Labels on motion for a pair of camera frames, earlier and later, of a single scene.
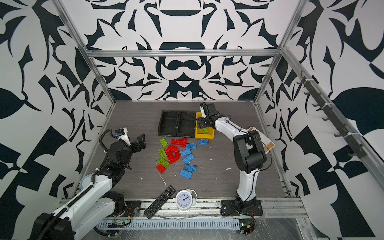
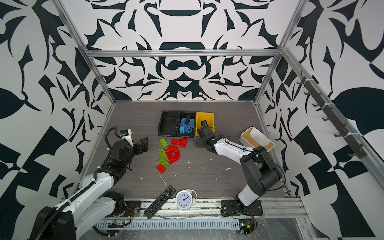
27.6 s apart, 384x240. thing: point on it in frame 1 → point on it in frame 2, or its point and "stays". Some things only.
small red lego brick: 161,168 stays
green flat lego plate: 163,142 stays
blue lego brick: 191,146 → 183,121
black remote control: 156,205 stays
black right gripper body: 203,123 → 201,143
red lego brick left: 175,141 stays
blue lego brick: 185,152 → 187,128
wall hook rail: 352,139 stays
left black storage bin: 168,125 stays
